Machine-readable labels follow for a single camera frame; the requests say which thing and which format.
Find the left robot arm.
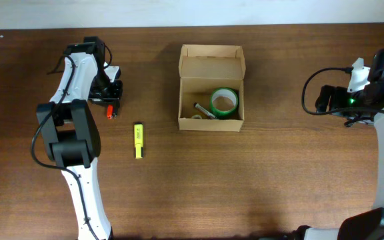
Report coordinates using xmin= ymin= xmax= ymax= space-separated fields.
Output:
xmin=33 ymin=37 xmax=123 ymax=239

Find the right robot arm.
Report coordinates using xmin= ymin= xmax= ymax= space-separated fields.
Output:
xmin=290 ymin=49 xmax=384 ymax=240

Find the yellow highlighter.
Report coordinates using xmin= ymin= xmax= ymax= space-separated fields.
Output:
xmin=134 ymin=123 xmax=144 ymax=159

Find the cardboard box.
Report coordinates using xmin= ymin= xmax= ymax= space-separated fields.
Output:
xmin=177 ymin=45 xmax=246 ymax=132

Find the green tape roll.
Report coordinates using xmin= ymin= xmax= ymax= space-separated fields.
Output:
xmin=210 ymin=87 xmax=239 ymax=119

